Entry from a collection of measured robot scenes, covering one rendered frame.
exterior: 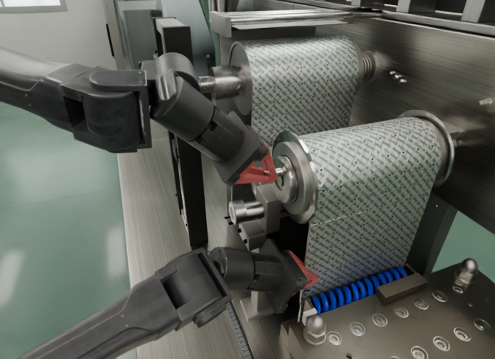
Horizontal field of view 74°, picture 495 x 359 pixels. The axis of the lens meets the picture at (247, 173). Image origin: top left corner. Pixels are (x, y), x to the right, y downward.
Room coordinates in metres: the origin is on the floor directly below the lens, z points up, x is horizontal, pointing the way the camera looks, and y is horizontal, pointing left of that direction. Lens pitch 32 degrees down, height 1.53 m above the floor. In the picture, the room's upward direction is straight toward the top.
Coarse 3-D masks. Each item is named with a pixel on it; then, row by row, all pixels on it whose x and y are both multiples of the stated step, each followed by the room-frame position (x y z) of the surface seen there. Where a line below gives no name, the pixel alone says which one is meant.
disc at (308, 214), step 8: (280, 136) 0.48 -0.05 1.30; (288, 136) 0.45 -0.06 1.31; (296, 136) 0.43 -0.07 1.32; (296, 144) 0.43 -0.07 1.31; (304, 144) 0.41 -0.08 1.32; (272, 152) 0.50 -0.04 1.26; (304, 152) 0.41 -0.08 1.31; (304, 160) 0.40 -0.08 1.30; (312, 168) 0.39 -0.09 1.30; (312, 176) 0.38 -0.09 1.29; (312, 184) 0.38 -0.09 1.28; (312, 192) 0.38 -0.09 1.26; (312, 200) 0.37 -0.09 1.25; (312, 208) 0.37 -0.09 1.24; (296, 216) 0.41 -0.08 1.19; (304, 216) 0.39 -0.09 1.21; (312, 216) 0.37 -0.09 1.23
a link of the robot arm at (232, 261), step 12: (216, 252) 0.34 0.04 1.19; (228, 252) 0.33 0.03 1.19; (240, 252) 0.34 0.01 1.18; (216, 264) 0.32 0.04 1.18; (228, 264) 0.32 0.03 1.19; (240, 264) 0.32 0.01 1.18; (252, 264) 0.33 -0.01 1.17; (228, 276) 0.31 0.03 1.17; (240, 276) 0.31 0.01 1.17; (252, 276) 0.32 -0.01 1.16; (240, 288) 0.31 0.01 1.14
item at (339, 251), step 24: (360, 216) 0.41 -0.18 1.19; (384, 216) 0.43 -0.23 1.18; (408, 216) 0.45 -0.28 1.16; (312, 240) 0.38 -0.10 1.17; (336, 240) 0.40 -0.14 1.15; (360, 240) 0.42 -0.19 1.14; (384, 240) 0.44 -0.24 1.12; (408, 240) 0.46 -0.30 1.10; (312, 264) 0.38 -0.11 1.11; (336, 264) 0.40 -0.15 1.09; (360, 264) 0.42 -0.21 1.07; (384, 264) 0.44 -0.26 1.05; (312, 288) 0.39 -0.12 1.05
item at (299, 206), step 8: (432, 128) 0.51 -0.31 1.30; (280, 144) 0.46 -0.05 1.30; (288, 144) 0.44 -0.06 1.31; (440, 144) 0.48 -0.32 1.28; (280, 152) 0.46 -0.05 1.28; (288, 152) 0.43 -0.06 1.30; (296, 152) 0.42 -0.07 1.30; (440, 152) 0.48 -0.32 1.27; (296, 160) 0.41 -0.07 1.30; (440, 160) 0.47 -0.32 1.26; (296, 168) 0.41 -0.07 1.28; (304, 168) 0.40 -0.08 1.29; (304, 176) 0.39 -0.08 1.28; (304, 184) 0.38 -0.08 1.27; (304, 192) 0.38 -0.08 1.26; (296, 200) 0.40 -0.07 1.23; (304, 200) 0.38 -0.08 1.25; (288, 208) 0.42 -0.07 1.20; (296, 208) 0.40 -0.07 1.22; (304, 208) 0.38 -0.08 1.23
